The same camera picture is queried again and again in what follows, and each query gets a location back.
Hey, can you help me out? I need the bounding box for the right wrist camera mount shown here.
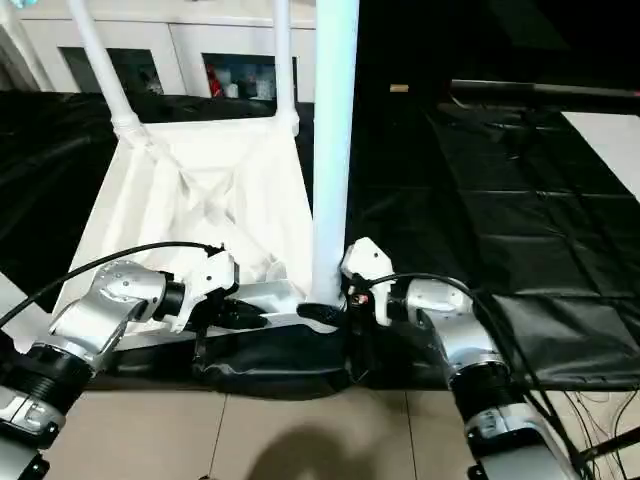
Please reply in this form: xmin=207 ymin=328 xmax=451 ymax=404
xmin=339 ymin=238 xmax=394 ymax=326

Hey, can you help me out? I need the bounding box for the white flat board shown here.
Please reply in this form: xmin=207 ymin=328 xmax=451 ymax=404
xmin=559 ymin=110 xmax=640 ymax=199

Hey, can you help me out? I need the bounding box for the black work mat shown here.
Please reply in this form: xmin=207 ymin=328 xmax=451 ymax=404
xmin=0 ymin=89 xmax=640 ymax=401

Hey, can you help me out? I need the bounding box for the dark metal bar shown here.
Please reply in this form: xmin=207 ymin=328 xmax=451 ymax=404
xmin=449 ymin=79 xmax=640 ymax=102

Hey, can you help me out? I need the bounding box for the robot arm base with cables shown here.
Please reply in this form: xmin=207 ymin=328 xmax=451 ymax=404
xmin=564 ymin=389 xmax=640 ymax=480

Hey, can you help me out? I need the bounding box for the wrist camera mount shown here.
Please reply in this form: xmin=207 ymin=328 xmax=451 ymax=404
xmin=339 ymin=238 xmax=394 ymax=326
xmin=172 ymin=244 xmax=240 ymax=334

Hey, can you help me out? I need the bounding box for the white plastic table top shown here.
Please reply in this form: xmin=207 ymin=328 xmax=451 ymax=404
xmin=14 ymin=112 xmax=346 ymax=354

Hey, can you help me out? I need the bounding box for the white tapered table leg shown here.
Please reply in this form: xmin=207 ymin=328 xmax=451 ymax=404
xmin=272 ymin=0 xmax=300 ymax=131
xmin=309 ymin=0 xmax=361 ymax=306
xmin=0 ymin=277 xmax=54 ymax=354
xmin=67 ymin=0 xmax=146 ymax=146

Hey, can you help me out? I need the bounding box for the white sideboard cabinet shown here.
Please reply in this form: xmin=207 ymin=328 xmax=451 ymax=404
xmin=19 ymin=0 xmax=321 ymax=104

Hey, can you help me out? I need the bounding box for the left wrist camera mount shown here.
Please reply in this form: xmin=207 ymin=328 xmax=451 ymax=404
xmin=172 ymin=244 xmax=240 ymax=334

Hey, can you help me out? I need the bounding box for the black stand pole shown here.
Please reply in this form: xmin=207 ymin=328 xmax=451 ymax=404
xmin=579 ymin=429 xmax=640 ymax=459

